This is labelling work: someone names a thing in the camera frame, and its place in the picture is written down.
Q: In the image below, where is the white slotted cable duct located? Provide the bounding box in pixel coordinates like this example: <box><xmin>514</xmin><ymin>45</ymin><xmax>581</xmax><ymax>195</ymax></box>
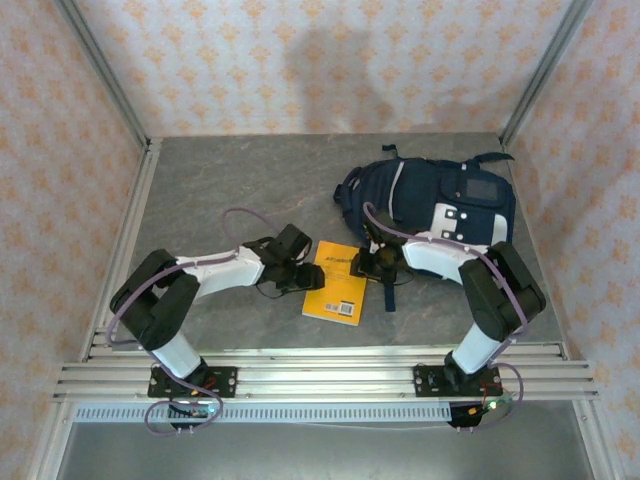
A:
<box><xmin>74</xmin><ymin>403</ymin><xmax>454</xmax><ymax>425</ymax></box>

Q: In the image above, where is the aluminium side rail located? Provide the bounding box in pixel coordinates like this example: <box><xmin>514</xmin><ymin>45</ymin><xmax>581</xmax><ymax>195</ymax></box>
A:
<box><xmin>79</xmin><ymin>138</ymin><xmax>164</xmax><ymax>362</ymax></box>
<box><xmin>499</xmin><ymin>138</ymin><xmax>571</xmax><ymax>361</ymax></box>

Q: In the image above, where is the navy blue backpack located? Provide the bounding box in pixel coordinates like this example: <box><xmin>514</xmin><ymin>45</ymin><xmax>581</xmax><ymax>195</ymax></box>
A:
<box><xmin>333</xmin><ymin>143</ymin><xmax>517</xmax><ymax>314</ymax></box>

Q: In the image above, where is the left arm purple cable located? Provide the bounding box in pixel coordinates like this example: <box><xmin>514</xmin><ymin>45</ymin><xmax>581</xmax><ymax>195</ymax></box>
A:
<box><xmin>107</xmin><ymin>207</ymin><xmax>274</xmax><ymax>437</ymax></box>

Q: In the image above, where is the aluminium cross rail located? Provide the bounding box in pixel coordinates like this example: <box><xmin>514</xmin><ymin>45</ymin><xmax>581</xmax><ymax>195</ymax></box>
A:
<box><xmin>52</xmin><ymin>342</ymin><xmax>601</xmax><ymax>404</ymax></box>

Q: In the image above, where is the left aluminium side rail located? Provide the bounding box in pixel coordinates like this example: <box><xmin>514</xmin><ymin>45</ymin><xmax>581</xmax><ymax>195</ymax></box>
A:
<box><xmin>79</xmin><ymin>138</ymin><xmax>164</xmax><ymax>362</ymax></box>

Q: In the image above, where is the aluminium corner post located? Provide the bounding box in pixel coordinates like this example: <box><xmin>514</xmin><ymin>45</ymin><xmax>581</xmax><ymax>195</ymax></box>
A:
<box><xmin>52</xmin><ymin>0</ymin><xmax>151</xmax><ymax>151</ymax></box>
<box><xmin>499</xmin><ymin>0</ymin><xmax>597</xmax><ymax>147</ymax></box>

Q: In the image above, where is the yellow book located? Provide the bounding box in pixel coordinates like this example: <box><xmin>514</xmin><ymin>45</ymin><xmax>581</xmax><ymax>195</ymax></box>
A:
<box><xmin>301</xmin><ymin>239</ymin><xmax>369</xmax><ymax>327</ymax></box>

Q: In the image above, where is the right aluminium side rail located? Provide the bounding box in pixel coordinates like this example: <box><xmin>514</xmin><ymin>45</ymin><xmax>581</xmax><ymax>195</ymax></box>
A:
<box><xmin>499</xmin><ymin>138</ymin><xmax>571</xmax><ymax>361</ymax></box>

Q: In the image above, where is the right aluminium corner post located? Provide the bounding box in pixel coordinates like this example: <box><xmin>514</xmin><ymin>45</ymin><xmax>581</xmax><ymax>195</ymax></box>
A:
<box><xmin>499</xmin><ymin>0</ymin><xmax>597</xmax><ymax>147</ymax></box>

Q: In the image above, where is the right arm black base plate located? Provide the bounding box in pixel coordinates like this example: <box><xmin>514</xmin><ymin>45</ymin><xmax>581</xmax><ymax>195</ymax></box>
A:
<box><xmin>413</xmin><ymin>363</ymin><xmax>504</xmax><ymax>400</ymax></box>

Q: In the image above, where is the left aluminium corner post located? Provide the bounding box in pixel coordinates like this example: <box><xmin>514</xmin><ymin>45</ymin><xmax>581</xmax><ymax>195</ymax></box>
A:
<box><xmin>52</xmin><ymin>0</ymin><xmax>151</xmax><ymax>151</ymax></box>

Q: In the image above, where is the grey metal sheet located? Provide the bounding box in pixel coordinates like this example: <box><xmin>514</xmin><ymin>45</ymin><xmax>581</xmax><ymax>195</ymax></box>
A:
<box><xmin>54</xmin><ymin>422</ymin><xmax>596</xmax><ymax>480</ymax></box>

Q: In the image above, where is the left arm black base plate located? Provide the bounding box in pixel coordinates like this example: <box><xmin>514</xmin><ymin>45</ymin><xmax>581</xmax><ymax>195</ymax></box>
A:
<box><xmin>148</xmin><ymin>366</ymin><xmax>239</xmax><ymax>400</ymax></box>

